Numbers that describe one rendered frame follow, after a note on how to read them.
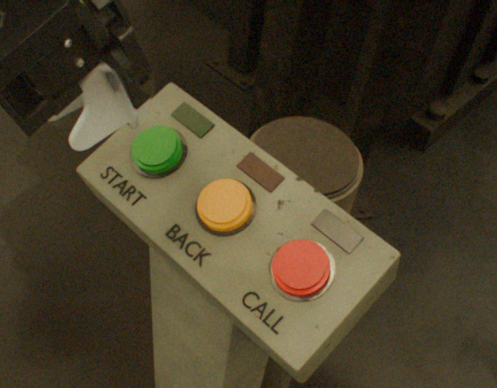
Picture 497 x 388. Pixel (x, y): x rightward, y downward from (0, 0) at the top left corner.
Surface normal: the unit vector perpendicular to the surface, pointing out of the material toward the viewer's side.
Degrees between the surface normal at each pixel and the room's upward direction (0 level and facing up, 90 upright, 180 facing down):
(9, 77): 90
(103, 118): 92
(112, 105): 92
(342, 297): 20
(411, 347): 0
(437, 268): 0
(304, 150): 0
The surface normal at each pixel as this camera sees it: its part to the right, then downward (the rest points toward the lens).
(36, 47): 0.72, 0.58
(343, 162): 0.11, -0.65
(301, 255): -0.14, -0.44
